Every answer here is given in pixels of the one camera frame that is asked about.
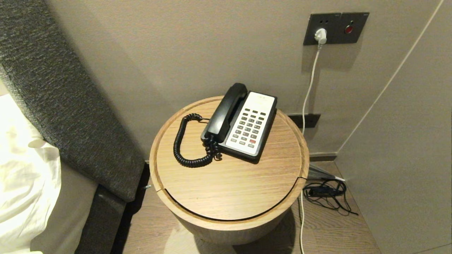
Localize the grey wall socket panel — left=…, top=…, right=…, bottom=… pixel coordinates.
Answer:
left=303, top=12, right=370, bottom=46

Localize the black telephone handset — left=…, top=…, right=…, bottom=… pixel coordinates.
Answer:
left=201, top=83, right=248, bottom=143

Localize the beige mattress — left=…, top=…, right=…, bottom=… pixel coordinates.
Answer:
left=30, top=162, right=99, bottom=254

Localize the black and white telephone base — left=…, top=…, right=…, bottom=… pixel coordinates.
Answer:
left=201, top=91, right=278, bottom=164

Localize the white power cable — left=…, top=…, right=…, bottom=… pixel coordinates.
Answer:
left=299, top=44, right=322, bottom=254

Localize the small dark wall outlet plate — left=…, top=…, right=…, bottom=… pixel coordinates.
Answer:
left=288, top=113, right=321, bottom=129

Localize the white power plug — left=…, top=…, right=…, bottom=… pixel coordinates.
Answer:
left=314, top=28, right=328, bottom=46

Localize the black phone cord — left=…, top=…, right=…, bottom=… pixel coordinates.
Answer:
left=173, top=113, right=223, bottom=168

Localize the white bed linen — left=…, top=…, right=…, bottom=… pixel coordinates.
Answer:
left=0, top=93, right=62, bottom=254

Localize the grey fabric headboard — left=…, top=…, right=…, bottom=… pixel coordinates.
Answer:
left=0, top=0, right=146, bottom=202

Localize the dark grey bed frame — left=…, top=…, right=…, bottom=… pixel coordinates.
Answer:
left=74, top=185, right=127, bottom=254

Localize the round wooden side table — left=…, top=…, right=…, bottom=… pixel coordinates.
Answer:
left=149, top=95, right=310, bottom=246

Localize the black tangled floor cable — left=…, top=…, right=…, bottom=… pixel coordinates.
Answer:
left=303, top=179, right=359, bottom=216

